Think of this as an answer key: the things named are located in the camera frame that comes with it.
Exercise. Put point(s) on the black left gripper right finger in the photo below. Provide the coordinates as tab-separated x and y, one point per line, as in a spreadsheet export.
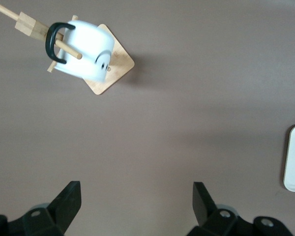
211	218

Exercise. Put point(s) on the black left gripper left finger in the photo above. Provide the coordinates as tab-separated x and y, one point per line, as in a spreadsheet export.
61	211

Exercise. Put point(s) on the wooden cup rack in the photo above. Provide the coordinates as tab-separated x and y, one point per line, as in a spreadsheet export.
118	64

